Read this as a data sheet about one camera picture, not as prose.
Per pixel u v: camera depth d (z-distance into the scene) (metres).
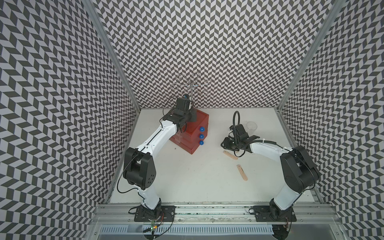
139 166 0.46
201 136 0.89
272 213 0.65
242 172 0.87
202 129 0.84
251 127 1.01
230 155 0.96
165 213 0.72
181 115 0.66
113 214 0.74
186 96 0.77
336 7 0.67
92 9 0.72
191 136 0.88
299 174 0.47
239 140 0.72
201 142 0.94
